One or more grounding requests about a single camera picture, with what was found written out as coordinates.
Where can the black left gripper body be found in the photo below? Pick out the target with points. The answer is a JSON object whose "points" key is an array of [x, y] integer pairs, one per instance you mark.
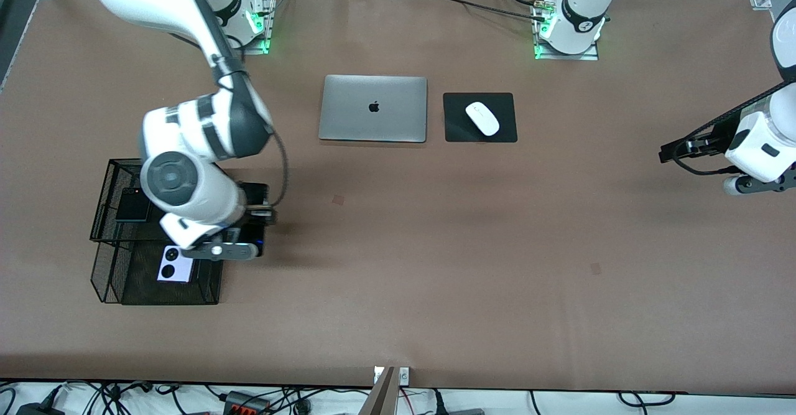
{"points": [[710, 143]]}

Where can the long black phone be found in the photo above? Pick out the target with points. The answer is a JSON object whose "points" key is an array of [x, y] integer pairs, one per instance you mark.
{"points": [[252, 192]]}

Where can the lilac flip phone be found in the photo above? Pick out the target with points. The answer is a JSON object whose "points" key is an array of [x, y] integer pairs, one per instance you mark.
{"points": [[185, 273]]}

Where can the small square black phone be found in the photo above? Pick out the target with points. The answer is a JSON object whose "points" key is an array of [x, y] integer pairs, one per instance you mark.
{"points": [[132, 206]]}

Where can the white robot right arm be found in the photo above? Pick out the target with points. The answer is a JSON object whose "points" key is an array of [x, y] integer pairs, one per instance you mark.
{"points": [[217, 200]]}

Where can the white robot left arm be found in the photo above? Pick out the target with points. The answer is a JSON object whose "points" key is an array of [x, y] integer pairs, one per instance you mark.
{"points": [[578, 4]]}

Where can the silver laptop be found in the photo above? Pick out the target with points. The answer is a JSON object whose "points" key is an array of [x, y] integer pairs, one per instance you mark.
{"points": [[348, 110]]}

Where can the black mesh two-tier tray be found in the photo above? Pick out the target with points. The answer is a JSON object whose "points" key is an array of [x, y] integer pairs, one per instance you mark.
{"points": [[124, 290]]}

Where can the black mouse pad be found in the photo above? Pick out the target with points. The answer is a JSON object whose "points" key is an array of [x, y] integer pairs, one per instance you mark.
{"points": [[507, 129]]}

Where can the black orange power strip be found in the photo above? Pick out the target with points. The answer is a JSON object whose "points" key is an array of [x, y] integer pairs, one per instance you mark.
{"points": [[245, 405]]}

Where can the white computer mouse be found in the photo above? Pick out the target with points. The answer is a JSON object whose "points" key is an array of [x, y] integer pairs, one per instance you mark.
{"points": [[482, 119]]}

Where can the black power adapter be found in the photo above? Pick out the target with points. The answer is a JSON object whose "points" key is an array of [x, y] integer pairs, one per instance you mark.
{"points": [[34, 410]]}

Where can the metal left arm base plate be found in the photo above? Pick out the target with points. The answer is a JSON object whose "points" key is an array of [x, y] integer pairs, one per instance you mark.
{"points": [[566, 58]]}

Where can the silver corner bracket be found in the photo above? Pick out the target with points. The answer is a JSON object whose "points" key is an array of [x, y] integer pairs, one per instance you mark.
{"points": [[762, 0]]}

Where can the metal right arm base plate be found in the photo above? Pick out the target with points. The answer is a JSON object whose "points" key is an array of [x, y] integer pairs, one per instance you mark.
{"points": [[264, 45]]}

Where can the small white metal bracket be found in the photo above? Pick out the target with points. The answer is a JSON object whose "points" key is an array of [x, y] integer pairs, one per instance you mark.
{"points": [[377, 374], [404, 374]]}

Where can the brown angled post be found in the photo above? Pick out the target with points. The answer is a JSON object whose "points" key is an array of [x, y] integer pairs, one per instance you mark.
{"points": [[380, 399]]}

